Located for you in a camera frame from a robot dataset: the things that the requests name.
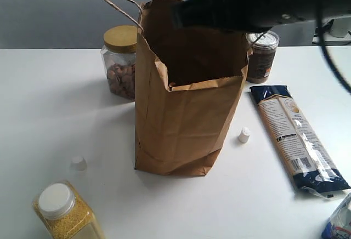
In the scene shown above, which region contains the nut jar with gold lid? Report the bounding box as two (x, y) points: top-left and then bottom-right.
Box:
(100, 25), (137, 101)

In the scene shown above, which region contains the blue spaghetti pasta packet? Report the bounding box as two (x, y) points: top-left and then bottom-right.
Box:
(250, 85), (350, 197)

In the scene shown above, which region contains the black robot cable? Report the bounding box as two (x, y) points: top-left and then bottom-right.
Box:
(314, 0), (351, 94)

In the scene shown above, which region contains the blue white plastic packet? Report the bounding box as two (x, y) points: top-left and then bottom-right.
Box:
(321, 194), (351, 239)

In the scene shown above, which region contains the white cap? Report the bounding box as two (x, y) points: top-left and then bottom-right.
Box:
(238, 127), (251, 143)
(70, 156), (87, 171)

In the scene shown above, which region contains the yellow grain jar white lid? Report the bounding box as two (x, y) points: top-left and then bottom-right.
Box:
(32, 180), (105, 238)

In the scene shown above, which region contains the brown paper bag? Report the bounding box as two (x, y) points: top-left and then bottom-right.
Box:
(92, 0), (254, 177)

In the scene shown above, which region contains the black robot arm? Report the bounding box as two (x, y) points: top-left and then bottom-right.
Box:
(172, 0), (350, 33)

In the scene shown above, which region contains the dark can with pull tab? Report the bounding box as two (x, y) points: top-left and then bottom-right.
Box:
(246, 31), (279, 84)

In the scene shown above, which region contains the white cylinder in background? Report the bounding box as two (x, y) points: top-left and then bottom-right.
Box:
(329, 17), (351, 38)

